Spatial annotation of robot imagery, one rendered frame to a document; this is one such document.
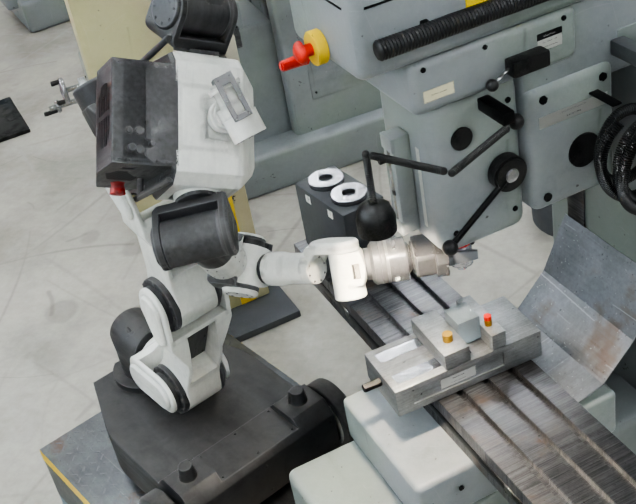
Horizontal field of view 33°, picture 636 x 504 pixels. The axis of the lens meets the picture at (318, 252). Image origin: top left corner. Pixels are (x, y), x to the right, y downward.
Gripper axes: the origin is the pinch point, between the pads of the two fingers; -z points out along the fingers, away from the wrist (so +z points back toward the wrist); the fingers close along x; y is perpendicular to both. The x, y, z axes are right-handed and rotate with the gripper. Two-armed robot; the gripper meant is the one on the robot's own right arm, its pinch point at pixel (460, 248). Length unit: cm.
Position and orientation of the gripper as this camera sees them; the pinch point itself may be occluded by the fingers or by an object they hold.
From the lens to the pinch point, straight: 219.8
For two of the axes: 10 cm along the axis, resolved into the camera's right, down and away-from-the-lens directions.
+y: 1.5, 8.1, 5.6
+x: -0.7, -5.6, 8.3
